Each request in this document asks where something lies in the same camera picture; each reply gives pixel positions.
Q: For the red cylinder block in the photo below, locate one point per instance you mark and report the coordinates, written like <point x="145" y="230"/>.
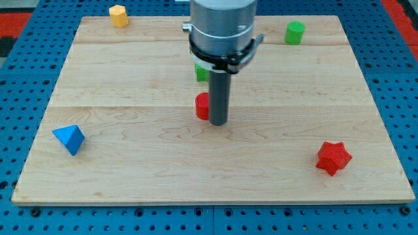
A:
<point x="202" y="106"/>

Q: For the blue triangle block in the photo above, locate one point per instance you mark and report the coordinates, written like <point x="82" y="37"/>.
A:
<point x="71" y="137"/>

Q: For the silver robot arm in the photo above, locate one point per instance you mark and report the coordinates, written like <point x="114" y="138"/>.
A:
<point x="221" y="34"/>

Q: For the green cylinder block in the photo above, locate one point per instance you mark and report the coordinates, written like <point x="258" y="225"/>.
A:
<point x="294" y="32"/>

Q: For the red star block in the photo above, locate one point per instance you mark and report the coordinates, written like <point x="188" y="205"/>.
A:
<point x="333" y="157"/>

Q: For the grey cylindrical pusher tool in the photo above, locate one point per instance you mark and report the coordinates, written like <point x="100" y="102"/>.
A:
<point x="219" y="93"/>

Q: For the green block behind tool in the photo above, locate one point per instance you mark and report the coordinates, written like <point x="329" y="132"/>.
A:
<point x="202" y="75"/>

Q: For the wooden board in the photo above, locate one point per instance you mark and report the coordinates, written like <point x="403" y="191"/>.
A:
<point x="132" y="92"/>

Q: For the yellow hexagon block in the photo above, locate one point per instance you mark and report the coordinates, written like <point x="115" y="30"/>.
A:
<point x="118" y="16"/>

